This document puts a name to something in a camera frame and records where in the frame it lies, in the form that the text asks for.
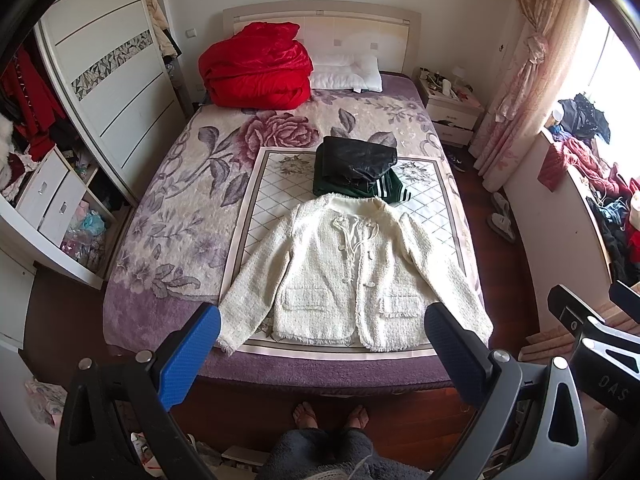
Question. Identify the white nightstand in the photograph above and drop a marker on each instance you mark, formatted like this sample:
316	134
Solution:
454	110

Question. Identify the white drawer unit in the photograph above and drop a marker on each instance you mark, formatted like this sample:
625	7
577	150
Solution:
44	211

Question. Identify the white slippers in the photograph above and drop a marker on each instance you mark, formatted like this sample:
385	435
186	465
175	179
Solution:
500	220

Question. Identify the pink floral curtain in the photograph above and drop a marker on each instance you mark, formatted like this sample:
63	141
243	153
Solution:
529	87

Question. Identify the white bed headboard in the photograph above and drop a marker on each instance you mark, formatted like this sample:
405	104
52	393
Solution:
391	34

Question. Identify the floral purple bed blanket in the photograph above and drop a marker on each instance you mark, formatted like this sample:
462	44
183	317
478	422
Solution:
174	254

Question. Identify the folded green striped garment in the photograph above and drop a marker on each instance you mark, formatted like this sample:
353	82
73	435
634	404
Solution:
389	188

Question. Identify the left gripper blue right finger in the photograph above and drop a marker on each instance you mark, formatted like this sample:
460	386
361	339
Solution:
473	369

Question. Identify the black shoe on floor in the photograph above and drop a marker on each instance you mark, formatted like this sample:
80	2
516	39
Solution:
455	162

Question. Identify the clothes pile on sill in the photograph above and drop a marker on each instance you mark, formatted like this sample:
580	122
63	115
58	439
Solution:
577	127

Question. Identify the white pillow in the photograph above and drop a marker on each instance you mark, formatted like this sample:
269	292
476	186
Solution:
356	72

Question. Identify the person's legs and feet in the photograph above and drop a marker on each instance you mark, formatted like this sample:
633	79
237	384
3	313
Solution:
310	452

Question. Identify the white tweed jacket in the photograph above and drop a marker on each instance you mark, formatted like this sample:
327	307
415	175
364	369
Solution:
337	271

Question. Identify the red quilt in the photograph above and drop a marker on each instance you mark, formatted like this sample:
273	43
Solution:
263	66

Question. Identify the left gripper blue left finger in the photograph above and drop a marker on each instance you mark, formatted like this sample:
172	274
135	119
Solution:
166	375

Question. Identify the white sliding wardrobe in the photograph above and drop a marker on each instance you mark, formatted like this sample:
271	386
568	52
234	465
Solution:
104	62

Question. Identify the white diamond pattern mat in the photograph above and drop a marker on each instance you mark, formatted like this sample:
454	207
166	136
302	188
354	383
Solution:
282	179

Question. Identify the folded black jacket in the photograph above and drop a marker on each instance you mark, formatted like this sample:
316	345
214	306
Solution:
349	166

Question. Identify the white window sill cabinet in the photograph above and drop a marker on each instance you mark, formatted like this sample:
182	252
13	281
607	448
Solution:
561	237

